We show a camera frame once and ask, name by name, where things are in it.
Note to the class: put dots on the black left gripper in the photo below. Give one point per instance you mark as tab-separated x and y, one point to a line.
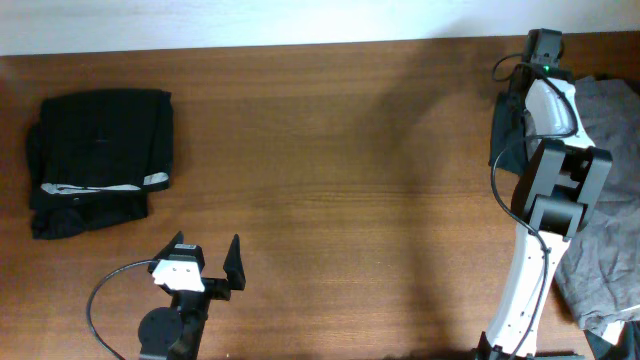
221	289

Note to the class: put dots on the folded black garment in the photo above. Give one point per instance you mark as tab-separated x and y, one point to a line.
94	157

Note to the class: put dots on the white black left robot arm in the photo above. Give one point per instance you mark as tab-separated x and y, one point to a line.
176	331

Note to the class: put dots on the grey cargo shorts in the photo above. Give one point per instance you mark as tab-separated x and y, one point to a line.
598	276

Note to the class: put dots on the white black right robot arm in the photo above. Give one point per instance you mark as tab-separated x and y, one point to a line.
537	134

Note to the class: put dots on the dark teal printed t-shirt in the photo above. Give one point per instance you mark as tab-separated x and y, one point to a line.
507	127

